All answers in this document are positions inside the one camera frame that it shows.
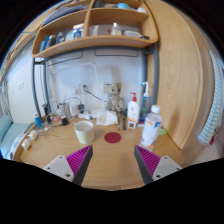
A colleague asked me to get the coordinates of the black slim bottle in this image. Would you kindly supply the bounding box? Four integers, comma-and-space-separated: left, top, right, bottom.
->
41, 103, 51, 118

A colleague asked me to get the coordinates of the teal bed mattress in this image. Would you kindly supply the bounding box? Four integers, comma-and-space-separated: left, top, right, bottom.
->
0, 114, 31, 158

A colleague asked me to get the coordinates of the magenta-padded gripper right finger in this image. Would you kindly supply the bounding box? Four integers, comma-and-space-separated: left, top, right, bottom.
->
133, 144, 184, 186

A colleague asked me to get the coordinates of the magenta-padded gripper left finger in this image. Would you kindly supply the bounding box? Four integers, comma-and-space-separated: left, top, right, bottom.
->
43, 144, 94, 187

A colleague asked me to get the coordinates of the small blue bottle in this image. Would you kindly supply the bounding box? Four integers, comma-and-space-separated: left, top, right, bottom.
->
33, 112, 44, 129

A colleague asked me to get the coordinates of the striped hanging towel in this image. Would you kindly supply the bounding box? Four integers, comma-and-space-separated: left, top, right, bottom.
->
197, 49, 224, 147

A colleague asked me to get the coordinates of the wooden shelf unit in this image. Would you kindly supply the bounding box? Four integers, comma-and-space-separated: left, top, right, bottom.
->
31, 0, 160, 60

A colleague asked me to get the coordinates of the white red-pump lotion bottle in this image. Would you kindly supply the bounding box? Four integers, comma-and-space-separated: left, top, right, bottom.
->
126, 92, 141, 130

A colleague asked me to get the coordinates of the white power strip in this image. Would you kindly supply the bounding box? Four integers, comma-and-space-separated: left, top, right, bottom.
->
77, 111, 94, 121

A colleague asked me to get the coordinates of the flat round red coaster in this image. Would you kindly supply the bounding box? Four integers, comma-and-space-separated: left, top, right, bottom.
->
103, 131, 122, 144

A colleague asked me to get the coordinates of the white paper bag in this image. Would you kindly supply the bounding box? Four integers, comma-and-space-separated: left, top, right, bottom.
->
95, 110, 119, 127

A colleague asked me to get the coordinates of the clear plastic drink bottle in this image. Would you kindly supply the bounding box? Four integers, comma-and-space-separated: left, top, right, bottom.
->
139, 104, 163, 152

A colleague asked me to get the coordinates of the wooden tree figurine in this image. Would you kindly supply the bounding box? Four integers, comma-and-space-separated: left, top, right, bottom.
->
107, 82, 128, 114

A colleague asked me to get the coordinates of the grey metal shelf frame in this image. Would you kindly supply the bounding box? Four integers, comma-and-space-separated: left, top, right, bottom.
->
31, 41, 160, 124

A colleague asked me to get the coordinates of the cream paper cup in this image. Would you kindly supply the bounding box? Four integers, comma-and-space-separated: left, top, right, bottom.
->
73, 120, 96, 145

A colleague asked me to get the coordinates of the blue squeeze bottle white nozzle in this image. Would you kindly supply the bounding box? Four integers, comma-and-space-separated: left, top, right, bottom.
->
139, 81, 152, 124

